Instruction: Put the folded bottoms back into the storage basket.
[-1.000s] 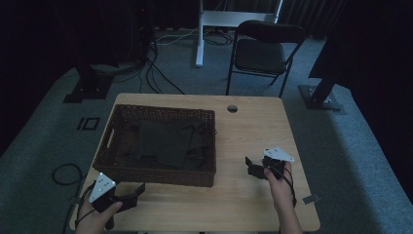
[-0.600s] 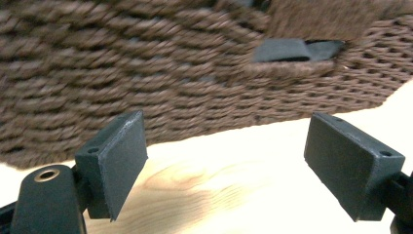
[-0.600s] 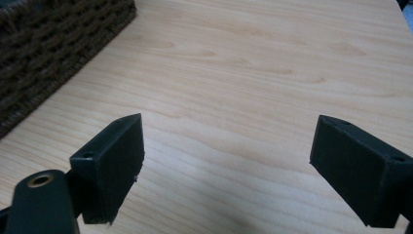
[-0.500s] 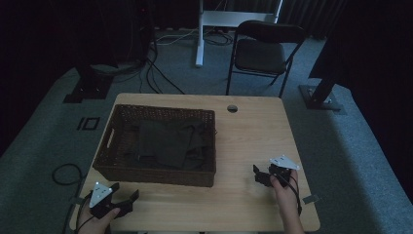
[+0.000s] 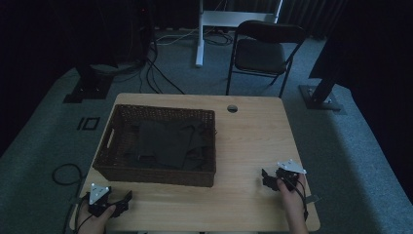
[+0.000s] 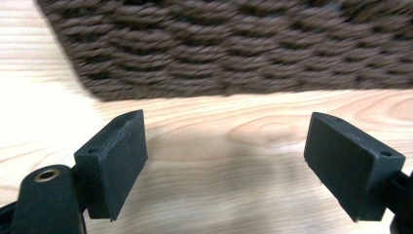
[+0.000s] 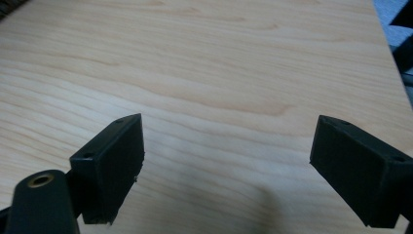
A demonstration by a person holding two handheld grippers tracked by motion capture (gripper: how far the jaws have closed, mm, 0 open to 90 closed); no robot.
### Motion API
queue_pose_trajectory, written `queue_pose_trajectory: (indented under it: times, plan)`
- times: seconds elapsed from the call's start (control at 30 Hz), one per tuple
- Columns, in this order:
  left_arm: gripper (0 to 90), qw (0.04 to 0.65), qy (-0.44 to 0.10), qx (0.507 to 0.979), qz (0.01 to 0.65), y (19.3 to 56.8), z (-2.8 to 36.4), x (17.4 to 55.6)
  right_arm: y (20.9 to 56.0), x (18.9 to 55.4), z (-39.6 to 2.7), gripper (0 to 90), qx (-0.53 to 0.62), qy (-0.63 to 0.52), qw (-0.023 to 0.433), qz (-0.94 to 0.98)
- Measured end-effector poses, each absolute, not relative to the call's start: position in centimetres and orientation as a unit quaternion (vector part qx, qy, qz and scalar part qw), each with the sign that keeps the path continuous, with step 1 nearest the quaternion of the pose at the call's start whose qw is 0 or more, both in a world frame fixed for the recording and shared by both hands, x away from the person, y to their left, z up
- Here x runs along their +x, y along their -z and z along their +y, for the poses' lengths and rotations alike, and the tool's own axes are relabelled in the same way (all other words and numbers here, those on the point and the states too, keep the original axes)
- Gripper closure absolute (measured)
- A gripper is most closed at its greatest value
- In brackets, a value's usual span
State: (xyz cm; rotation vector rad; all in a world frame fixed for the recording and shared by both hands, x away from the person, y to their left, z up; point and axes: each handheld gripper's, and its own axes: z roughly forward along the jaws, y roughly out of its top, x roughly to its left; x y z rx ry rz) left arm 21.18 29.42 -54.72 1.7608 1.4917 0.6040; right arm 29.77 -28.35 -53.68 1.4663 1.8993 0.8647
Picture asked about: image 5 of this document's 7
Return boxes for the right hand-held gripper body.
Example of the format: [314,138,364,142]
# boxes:
[274,158,308,192]

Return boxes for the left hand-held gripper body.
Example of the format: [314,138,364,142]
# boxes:
[85,182,114,218]

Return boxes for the brown wicker basket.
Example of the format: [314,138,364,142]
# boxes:
[92,103,217,188]

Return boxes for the dark cloth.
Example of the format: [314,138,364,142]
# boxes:
[125,118,208,171]

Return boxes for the person's right hand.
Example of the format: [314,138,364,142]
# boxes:
[276,174,308,217]

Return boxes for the person's left hand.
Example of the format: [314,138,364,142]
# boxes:
[76,202,117,234]

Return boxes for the black folding chair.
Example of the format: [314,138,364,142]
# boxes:
[225,19,307,98]

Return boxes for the white metal stand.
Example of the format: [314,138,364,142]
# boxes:
[195,0,283,68]

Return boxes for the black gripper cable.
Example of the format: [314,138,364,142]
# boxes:
[288,176,310,222]
[52,163,90,234]

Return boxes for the black stand with base plate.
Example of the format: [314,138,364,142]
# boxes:
[298,69,344,112]
[62,61,115,104]

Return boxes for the black floor cables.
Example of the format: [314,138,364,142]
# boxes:
[111,32,187,96]

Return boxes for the white floor cable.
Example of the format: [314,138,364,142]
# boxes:
[155,26,200,47]

